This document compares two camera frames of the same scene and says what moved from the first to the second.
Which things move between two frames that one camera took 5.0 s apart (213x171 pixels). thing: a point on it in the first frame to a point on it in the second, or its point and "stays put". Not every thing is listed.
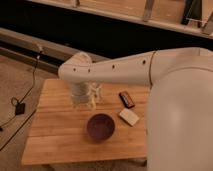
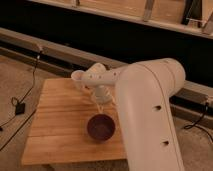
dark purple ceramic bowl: [100, 126] stays put
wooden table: [59, 131] stays put
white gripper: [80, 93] to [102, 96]
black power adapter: [20, 109] stays put
